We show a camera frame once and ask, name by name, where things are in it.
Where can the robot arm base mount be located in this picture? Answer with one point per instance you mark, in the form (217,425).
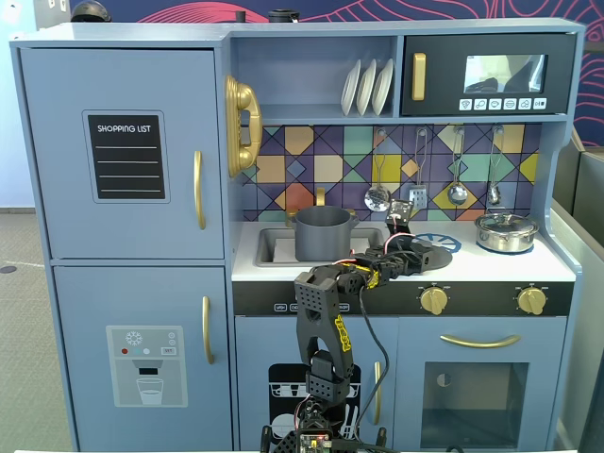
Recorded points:
(283,439)

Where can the shiny steel pot lid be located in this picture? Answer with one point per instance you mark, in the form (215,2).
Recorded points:
(506,222)

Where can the hanging silver whisk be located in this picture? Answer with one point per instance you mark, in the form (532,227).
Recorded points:
(494,193)

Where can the black shopping list board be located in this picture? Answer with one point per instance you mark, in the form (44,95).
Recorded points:
(126,158)

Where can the white plate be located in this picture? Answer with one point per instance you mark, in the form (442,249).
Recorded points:
(350,89)
(365,87)
(383,85)

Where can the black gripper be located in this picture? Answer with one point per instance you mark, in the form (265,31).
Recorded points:
(421,259)

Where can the gray pot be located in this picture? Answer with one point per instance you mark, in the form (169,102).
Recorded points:
(323,240)

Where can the gray toy sink basin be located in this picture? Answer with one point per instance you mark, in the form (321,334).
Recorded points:
(276,247)

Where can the gold toy faucet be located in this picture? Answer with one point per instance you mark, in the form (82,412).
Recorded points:
(321,196)

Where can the gold stove knob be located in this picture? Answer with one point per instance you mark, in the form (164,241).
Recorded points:
(532,300)
(434,300)

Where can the blue dishwasher door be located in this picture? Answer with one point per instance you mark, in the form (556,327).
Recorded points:
(264,344)

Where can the steel spatula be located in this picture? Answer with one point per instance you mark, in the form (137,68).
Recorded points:
(418,196)

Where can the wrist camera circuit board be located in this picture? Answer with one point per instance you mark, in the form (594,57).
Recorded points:
(400,213)

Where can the steel slotted spoon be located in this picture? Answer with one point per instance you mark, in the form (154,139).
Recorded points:
(376,198)

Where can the dark helmet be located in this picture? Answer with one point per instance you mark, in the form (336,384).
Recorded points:
(90,11)

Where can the gold toy phone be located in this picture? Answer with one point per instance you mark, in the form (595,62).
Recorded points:
(245,122)

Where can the blue freezer door with dispenser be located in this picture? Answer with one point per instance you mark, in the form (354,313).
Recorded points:
(85,307)

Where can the gray ice dispenser panel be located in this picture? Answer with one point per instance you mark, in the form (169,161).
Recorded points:
(146,365)

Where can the small black cylinder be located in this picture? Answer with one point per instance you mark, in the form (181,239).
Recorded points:
(240,15)

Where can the black toy microwave door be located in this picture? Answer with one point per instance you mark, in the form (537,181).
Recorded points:
(443,71)

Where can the steel ladle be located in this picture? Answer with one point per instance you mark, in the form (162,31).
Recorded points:
(457,193)

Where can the blue toy kitchen unit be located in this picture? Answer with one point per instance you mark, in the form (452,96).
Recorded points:
(141,38)

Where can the black round device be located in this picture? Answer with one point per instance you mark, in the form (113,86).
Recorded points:
(283,16)

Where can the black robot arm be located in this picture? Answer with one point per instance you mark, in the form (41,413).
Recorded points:
(321,302)

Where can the blue oven door with window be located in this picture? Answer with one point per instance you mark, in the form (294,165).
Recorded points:
(542,377)

